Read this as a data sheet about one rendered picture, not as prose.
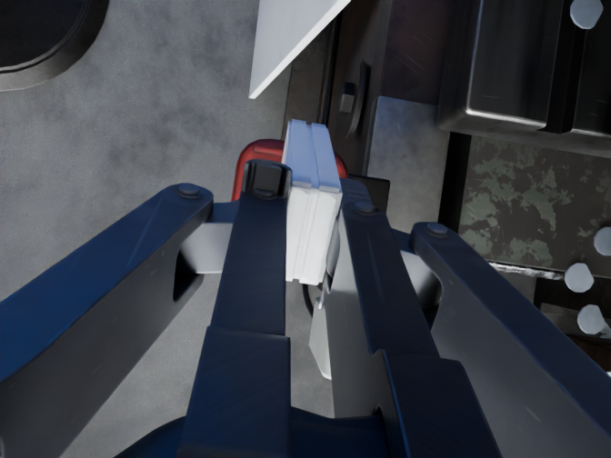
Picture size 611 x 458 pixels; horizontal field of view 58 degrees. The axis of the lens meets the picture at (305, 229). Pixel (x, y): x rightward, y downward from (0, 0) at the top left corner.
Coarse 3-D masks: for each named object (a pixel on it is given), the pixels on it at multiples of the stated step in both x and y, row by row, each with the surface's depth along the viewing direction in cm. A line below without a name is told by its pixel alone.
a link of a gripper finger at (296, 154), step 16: (288, 128) 20; (304, 128) 20; (288, 144) 18; (304, 144) 18; (288, 160) 16; (304, 160) 16; (304, 176) 15; (288, 192) 15; (304, 192) 14; (288, 208) 15; (304, 208) 15; (288, 224) 15; (304, 224) 15; (288, 240) 15; (304, 240) 15; (288, 256) 15; (288, 272) 16
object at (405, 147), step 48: (384, 0) 48; (432, 0) 44; (384, 48) 44; (432, 48) 44; (288, 96) 102; (336, 96) 79; (384, 96) 41; (432, 96) 44; (336, 144) 71; (384, 144) 41; (432, 144) 42; (432, 192) 42
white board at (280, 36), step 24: (264, 0) 100; (288, 0) 81; (312, 0) 68; (336, 0) 58; (264, 24) 97; (288, 24) 79; (312, 24) 67; (264, 48) 95; (288, 48) 77; (264, 72) 92
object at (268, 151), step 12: (252, 144) 29; (264, 144) 29; (276, 144) 29; (240, 156) 29; (252, 156) 29; (264, 156) 29; (276, 156) 29; (336, 156) 29; (240, 168) 29; (240, 180) 29
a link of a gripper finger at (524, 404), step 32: (416, 224) 14; (448, 256) 13; (480, 256) 13; (448, 288) 12; (480, 288) 12; (512, 288) 12; (448, 320) 12; (480, 320) 11; (512, 320) 11; (544, 320) 11; (448, 352) 12; (480, 352) 11; (512, 352) 10; (544, 352) 10; (576, 352) 10; (480, 384) 11; (512, 384) 10; (544, 384) 9; (576, 384) 9; (608, 384) 9; (512, 416) 10; (544, 416) 9; (576, 416) 9; (608, 416) 8; (512, 448) 10; (544, 448) 9; (576, 448) 8; (608, 448) 8
